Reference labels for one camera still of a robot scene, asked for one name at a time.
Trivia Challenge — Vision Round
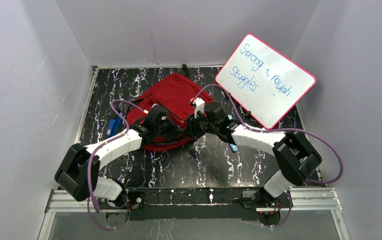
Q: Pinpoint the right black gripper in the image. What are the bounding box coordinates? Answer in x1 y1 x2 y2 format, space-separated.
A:
181 110 219 140

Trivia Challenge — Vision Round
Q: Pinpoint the small blue stapler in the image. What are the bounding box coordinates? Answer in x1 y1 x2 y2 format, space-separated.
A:
228 143 239 153

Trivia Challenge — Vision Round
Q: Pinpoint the red backpack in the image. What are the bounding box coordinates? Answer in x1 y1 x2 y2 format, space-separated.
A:
125 72 215 153

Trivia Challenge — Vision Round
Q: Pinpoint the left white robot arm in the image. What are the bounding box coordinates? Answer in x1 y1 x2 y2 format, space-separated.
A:
54 105 180 208

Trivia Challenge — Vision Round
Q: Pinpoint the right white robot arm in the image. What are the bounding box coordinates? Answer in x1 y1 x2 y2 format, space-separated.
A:
184 97 322 207

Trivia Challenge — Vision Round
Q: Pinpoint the pink-framed whiteboard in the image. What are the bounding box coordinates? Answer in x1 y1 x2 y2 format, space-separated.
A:
215 33 317 130

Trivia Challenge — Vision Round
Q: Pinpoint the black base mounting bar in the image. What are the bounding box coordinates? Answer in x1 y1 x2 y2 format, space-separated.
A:
128 187 266 221

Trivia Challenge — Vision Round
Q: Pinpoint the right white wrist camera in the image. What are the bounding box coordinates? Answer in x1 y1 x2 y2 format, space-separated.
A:
190 97 205 119

